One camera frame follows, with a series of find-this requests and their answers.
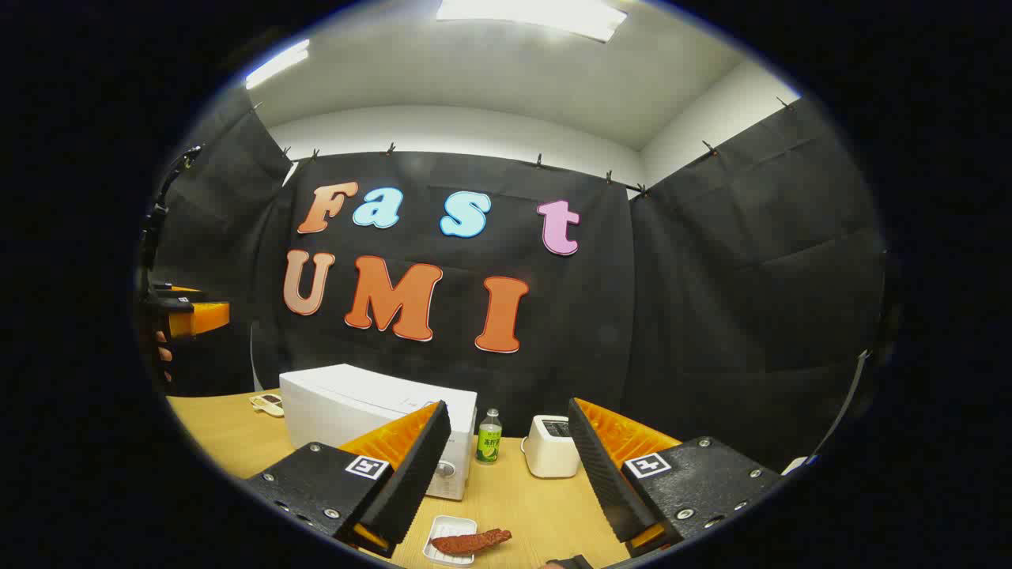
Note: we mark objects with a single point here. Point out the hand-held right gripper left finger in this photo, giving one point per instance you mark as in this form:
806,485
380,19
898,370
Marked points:
419,474

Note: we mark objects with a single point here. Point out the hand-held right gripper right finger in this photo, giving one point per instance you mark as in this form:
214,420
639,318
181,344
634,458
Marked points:
605,482

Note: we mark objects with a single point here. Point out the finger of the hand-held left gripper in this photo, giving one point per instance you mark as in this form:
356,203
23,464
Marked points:
178,292
198,318

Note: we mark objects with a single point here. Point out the reddish brown meat strip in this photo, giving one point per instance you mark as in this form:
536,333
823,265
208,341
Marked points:
466,543

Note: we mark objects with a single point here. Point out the white microwave oven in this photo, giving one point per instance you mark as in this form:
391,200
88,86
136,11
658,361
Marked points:
340,403

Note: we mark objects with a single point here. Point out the small white rectangular tray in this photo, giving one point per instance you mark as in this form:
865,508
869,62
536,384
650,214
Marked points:
451,525

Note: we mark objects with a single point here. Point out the cream white toaster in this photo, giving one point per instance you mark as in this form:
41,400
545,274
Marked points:
549,454

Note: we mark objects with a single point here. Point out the green label drink bottle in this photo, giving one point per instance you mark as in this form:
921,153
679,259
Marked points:
489,442

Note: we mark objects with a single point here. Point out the white divided sauce dish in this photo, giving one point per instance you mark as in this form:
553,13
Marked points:
269,405

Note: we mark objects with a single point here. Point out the ceiling light panel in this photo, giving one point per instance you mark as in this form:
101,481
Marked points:
530,16
277,65

